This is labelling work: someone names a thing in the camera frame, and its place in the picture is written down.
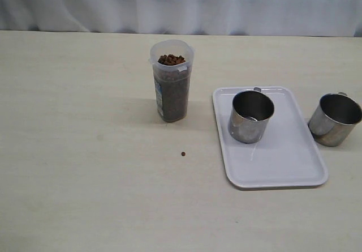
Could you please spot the steel cup with kibble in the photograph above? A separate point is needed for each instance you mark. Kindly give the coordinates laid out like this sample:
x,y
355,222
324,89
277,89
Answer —
x,y
250,114
334,118

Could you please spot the clear plastic tall container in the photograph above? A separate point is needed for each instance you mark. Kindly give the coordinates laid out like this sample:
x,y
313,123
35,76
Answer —
x,y
172,62

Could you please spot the white rectangular plastic tray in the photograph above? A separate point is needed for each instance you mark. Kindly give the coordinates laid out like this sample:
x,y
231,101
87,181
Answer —
x,y
286,156

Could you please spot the white curtain backdrop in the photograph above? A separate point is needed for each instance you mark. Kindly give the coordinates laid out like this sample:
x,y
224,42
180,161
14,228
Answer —
x,y
186,17

